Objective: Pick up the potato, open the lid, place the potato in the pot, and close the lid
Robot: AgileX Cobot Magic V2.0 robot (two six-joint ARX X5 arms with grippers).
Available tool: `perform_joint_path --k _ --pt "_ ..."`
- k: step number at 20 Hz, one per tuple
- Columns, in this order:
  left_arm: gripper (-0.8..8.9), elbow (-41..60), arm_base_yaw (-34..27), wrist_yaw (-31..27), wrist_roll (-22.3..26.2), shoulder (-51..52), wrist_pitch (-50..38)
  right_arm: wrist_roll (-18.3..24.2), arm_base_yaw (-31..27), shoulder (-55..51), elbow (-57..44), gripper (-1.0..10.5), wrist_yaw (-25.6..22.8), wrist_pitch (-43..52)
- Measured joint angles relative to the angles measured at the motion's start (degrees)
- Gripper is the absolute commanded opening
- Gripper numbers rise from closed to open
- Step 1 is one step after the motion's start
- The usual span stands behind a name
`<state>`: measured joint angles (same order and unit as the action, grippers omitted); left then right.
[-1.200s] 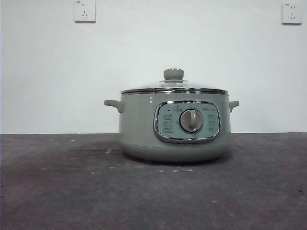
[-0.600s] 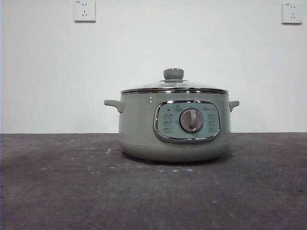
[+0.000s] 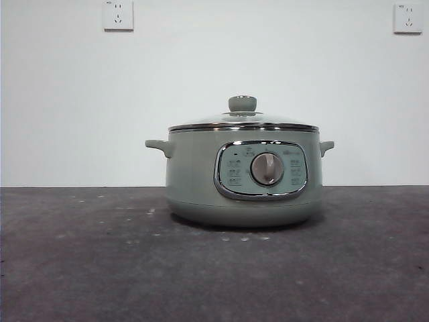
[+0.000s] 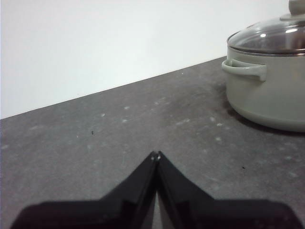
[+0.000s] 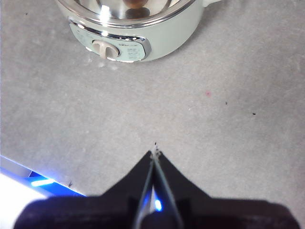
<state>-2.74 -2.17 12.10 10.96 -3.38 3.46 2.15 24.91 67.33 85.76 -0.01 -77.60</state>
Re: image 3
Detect white wall socket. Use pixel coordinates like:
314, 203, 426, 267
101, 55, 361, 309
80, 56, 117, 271
393, 3, 423, 35
103, 0, 134, 33

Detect glass lid with green knob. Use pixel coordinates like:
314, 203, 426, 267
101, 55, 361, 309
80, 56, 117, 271
168, 95, 319, 132

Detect green electric cooking pot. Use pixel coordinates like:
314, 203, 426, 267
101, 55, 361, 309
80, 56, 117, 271
144, 129, 335, 229

